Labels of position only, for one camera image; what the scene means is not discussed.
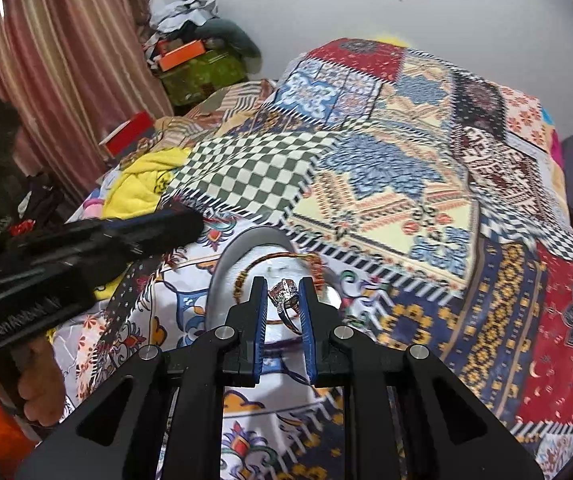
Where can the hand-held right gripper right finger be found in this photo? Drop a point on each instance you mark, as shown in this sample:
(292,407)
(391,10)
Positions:
(307,332)

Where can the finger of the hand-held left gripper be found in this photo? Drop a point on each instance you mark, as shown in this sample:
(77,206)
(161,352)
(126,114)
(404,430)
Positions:
(166,230)

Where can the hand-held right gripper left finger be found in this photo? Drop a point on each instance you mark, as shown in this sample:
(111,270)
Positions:
(261,322)

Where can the round steel plate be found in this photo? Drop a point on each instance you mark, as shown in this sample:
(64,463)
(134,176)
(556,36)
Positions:
(236,260)

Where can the person's left hand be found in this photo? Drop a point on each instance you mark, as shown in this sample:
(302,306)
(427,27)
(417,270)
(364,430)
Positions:
(41,385)

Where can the cartoon printed sheet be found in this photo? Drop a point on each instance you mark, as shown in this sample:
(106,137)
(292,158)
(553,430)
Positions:
(97,199)

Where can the red box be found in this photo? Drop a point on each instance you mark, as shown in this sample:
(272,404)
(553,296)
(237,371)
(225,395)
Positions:
(129,135)

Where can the green printed bag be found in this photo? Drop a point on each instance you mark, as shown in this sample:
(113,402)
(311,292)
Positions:
(201,76)

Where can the colourful patchwork blanket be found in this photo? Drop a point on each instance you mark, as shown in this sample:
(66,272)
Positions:
(396,185)

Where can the orange box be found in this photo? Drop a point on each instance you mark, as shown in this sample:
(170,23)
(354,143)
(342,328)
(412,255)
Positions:
(181,55)

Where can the striped pink curtain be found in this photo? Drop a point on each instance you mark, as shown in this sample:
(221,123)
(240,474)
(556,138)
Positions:
(61,60)

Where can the dark green cushion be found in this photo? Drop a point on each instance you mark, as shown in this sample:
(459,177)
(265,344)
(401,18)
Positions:
(234,36)

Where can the white and black cloth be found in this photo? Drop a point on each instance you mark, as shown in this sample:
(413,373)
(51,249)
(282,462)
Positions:
(181,15)

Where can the yellow fluffy cloth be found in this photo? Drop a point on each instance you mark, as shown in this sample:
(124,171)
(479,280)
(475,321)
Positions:
(391,38)

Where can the pink cloth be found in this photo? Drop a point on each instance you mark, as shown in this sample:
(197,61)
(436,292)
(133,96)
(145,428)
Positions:
(558,156)

